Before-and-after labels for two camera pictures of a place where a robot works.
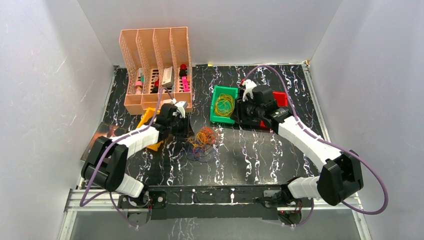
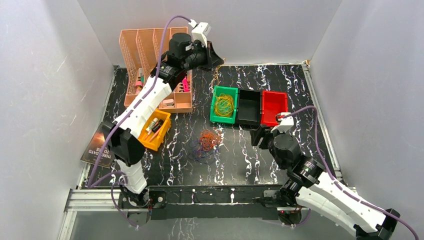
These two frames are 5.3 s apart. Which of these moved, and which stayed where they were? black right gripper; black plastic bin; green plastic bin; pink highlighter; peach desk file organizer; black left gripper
Moved: black left gripper; black right gripper
Stayed: black plastic bin; pink highlighter; green plastic bin; peach desk file organizer
